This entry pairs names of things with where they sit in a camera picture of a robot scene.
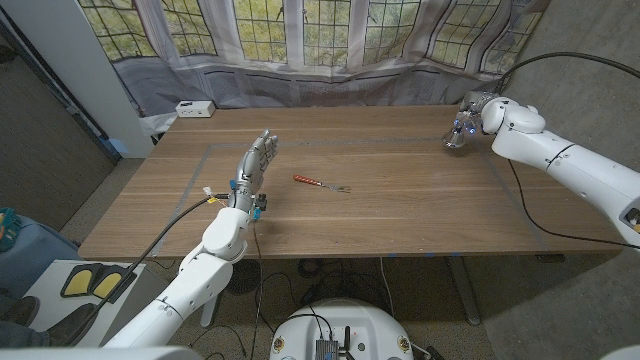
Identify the person leg in jeans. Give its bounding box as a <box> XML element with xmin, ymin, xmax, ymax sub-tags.
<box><xmin>0</xmin><ymin>333</ymin><xmax>51</xmax><ymax>349</ymax></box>

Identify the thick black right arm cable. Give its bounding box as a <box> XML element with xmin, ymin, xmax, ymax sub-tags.
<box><xmin>492</xmin><ymin>51</ymin><xmax>640</xmax><ymax>96</ymax></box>

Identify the white robot torso base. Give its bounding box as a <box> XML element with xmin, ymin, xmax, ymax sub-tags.
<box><xmin>269</xmin><ymin>298</ymin><xmax>415</xmax><ymax>360</ymax></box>

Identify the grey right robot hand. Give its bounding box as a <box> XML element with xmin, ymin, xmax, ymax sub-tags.
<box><xmin>452</xmin><ymin>90</ymin><xmax>496</xmax><ymax>139</ymax></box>

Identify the printed window backdrop cloth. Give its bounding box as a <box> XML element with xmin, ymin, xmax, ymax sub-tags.
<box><xmin>77</xmin><ymin>0</ymin><xmax>551</xmax><ymax>121</ymax></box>

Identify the blue bag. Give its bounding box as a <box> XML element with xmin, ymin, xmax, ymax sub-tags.
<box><xmin>0</xmin><ymin>214</ymin><xmax>81</xmax><ymax>296</ymax></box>

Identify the silver handbell with black handle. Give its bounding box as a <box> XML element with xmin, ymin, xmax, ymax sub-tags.
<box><xmin>442</xmin><ymin>124</ymin><xmax>467</xmax><ymax>150</ymax></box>

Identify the grey electronics box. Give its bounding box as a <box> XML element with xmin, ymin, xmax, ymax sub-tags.
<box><xmin>314</xmin><ymin>338</ymin><xmax>340</xmax><ymax>360</ymax></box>

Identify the fork with red handle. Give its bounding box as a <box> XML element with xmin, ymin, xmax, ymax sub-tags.
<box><xmin>292</xmin><ymin>174</ymin><xmax>352</xmax><ymax>194</ymax></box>

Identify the yellow and black foot pedal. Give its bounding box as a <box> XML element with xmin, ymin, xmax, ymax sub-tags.
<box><xmin>89</xmin><ymin>264</ymin><xmax>139</xmax><ymax>305</ymax></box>
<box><xmin>59</xmin><ymin>263</ymin><xmax>104</xmax><ymax>299</ymax></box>

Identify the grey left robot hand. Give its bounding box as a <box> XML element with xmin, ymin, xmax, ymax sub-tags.
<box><xmin>228</xmin><ymin>128</ymin><xmax>279</xmax><ymax>214</ymax></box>

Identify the round black floor fan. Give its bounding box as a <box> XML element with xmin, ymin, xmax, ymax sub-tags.
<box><xmin>223</xmin><ymin>258</ymin><xmax>264</xmax><ymax>296</ymax></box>

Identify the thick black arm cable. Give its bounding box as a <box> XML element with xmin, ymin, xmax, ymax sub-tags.
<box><xmin>492</xmin><ymin>51</ymin><xmax>640</xmax><ymax>96</ymax></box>
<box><xmin>64</xmin><ymin>192</ymin><xmax>231</xmax><ymax>346</ymax></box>

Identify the white power box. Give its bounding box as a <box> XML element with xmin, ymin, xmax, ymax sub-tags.
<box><xmin>174</xmin><ymin>100</ymin><xmax>217</xmax><ymax>119</ymax></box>

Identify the thin black left wrist cable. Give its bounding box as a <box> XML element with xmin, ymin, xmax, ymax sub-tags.
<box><xmin>249</xmin><ymin>219</ymin><xmax>266</xmax><ymax>360</ymax></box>

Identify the white table leg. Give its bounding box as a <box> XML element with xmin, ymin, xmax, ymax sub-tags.
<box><xmin>199</xmin><ymin>289</ymin><xmax>224</xmax><ymax>329</ymax></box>

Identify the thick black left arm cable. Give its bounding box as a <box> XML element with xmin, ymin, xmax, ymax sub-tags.
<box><xmin>64</xmin><ymin>192</ymin><xmax>231</xmax><ymax>346</ymax></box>

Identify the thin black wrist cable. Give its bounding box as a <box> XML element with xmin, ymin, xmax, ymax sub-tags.
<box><xmin>507</xmin><ymin>158</ymin><xmax>640</xmax><ymax>251</ymax></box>
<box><xmin>249</xmin><ymin>219</ymin><xmax>266</xmax><ymax>360</ymax></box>

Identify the black floor cable bundle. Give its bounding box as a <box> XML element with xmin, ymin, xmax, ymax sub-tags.
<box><xmin>254</xmin><ymin>257</ymin><xmax>396</xmax><ymax>321</ymax></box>

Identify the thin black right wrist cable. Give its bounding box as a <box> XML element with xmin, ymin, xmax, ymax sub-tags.
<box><xmin>507</xmin><ymin>158</ymin><xmax>640</xmax><ymax>251</ymax></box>

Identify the teal object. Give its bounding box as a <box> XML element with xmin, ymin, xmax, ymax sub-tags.
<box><xmin>0</xmin><ymin>207</ymin><xmax>22</xmax><ymax>253</ymax></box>

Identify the white floor board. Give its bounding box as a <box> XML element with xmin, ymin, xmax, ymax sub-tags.
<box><xmin>22</xmin><ymin>258</ymin><xmax>146</xmax><ymax>349</ymax></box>

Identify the grey table leg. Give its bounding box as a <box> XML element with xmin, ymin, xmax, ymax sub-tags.
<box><xmin>447</xmin><ymin>255</ymin><xmax>482</xmax><ymax>326</ymax></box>

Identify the dark shoe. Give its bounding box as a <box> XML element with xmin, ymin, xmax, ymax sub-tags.
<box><xmin>47</xmin><ymin>302</ymin><xmax>99</xmax><ymax>347</ymax></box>
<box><xmin>0</xmin><ymin>295</ymin><xmax>40</xmax><ymax>327</ymax></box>

